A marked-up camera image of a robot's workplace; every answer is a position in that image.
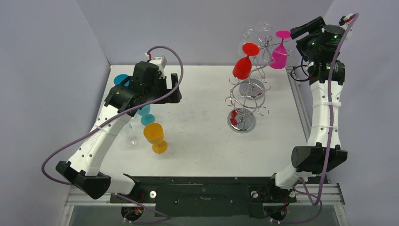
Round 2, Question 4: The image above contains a blue wine glass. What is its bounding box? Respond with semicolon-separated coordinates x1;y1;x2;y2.
136;105;155;126
113;74;129;85

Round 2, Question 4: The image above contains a pink wine glass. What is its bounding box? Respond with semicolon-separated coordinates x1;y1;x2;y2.
270;30;290;69

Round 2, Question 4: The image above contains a clear glass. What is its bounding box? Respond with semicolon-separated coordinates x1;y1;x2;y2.
119;122;139;146
256;22;272;32

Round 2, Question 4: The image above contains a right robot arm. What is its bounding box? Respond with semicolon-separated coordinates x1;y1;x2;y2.
265;14;358;201

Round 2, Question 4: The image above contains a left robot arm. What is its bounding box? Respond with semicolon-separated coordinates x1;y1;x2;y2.
56;61;183;202

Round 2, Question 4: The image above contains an orange wine glass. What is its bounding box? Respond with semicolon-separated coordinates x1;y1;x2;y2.
143;123;168;154

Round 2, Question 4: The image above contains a clear glass on rack top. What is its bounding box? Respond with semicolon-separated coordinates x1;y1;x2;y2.
256;22;272;32

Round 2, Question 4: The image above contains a red wine glass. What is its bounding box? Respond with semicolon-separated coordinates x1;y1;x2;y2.
232;43;260;80

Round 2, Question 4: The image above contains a chrome wine glass rack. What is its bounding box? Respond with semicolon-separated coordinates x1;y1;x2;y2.
225;29;292;133

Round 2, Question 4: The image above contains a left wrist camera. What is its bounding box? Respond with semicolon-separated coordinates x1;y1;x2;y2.
145;53;167;71

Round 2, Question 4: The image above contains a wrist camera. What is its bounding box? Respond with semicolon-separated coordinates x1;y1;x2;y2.
338;14;354;40
145;53;167;71

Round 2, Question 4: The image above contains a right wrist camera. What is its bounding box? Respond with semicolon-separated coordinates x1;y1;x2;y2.
338;14;354;40

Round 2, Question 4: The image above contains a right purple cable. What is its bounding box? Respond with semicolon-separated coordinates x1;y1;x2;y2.
274;13;359;225

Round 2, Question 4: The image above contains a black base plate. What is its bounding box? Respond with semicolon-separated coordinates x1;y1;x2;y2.
110;176;297;218

